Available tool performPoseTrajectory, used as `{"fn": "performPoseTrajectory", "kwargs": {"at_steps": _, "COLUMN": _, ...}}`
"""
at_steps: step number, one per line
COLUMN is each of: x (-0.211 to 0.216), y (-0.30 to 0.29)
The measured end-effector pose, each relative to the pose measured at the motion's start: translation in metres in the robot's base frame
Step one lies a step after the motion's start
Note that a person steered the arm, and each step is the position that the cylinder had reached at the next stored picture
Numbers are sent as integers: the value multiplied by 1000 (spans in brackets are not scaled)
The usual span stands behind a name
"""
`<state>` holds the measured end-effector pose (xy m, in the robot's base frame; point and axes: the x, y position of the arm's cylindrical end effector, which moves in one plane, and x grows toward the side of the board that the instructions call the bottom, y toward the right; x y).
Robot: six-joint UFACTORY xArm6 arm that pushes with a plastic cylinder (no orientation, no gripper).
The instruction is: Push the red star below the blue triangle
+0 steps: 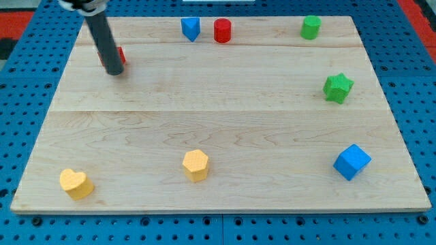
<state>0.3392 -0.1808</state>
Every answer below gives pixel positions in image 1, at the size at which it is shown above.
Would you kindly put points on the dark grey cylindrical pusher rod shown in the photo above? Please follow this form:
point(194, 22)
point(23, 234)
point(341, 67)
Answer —
point(104, 41)

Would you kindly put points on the white rod mount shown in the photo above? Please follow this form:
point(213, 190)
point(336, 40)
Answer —
point(84, 7)

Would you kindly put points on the red star block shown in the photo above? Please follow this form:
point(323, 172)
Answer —
point(120, 52)

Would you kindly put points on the blue triangle block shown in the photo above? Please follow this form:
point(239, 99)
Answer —
point(191, 28)

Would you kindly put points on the green star block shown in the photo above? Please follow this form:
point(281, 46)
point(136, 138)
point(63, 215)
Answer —
point(337, 88)

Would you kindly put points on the red cylinder block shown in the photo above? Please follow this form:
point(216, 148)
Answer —
point(222, 30)

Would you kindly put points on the yellow heart block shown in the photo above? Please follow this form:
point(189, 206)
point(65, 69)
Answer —
point(77, 185)

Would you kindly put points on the yellow hexagon block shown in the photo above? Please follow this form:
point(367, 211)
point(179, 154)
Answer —
point(195, 165)

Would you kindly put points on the light wooden board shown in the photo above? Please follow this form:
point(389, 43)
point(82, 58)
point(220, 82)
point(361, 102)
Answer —
point(255, 106)

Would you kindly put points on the green cylinder block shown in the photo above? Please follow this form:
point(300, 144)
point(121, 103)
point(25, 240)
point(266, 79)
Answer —
point(310, 27)

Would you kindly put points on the blue cube block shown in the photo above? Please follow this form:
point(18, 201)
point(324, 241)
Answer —
point(351, 161)

